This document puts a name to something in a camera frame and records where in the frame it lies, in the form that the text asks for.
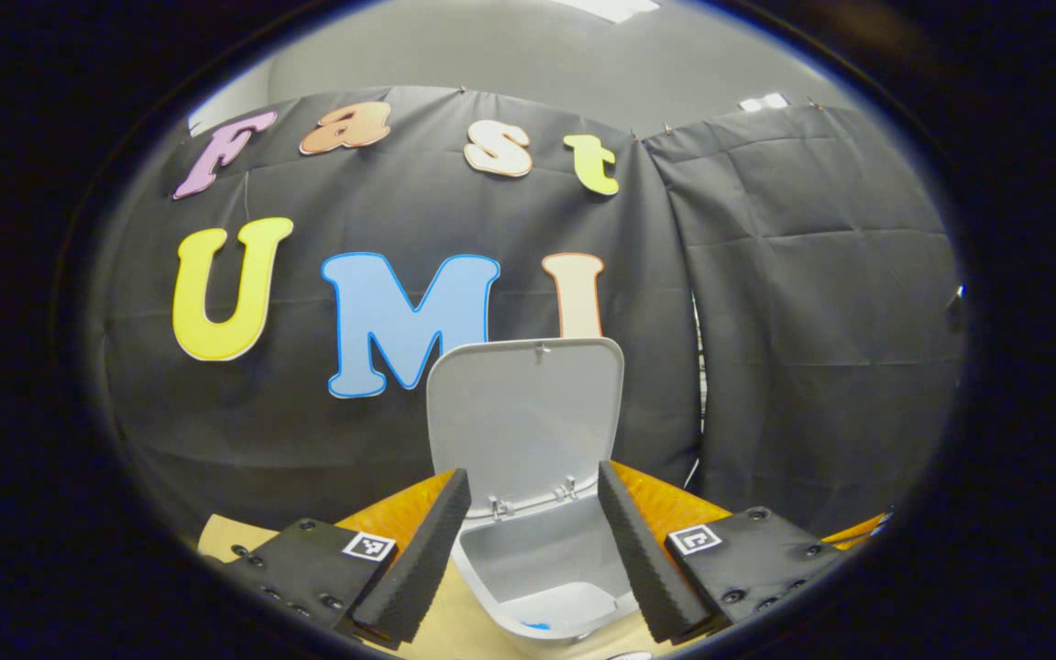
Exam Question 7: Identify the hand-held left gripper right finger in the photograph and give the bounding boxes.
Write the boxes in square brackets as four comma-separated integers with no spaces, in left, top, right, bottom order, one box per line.
[597,460,854,644]

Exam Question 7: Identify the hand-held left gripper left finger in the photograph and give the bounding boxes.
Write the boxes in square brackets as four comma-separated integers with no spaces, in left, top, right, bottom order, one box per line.
[216,467,473,647]

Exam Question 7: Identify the white desktop garbage bin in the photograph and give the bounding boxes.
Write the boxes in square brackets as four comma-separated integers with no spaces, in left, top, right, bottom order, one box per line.
[425,337,666,659]

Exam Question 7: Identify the black backdrop cloth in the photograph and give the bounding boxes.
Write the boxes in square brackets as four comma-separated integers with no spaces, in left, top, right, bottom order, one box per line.
[93,85,967,551]

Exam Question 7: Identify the ceiling light panel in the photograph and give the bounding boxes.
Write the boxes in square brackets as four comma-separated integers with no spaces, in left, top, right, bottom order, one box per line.
[554,0,662,25]

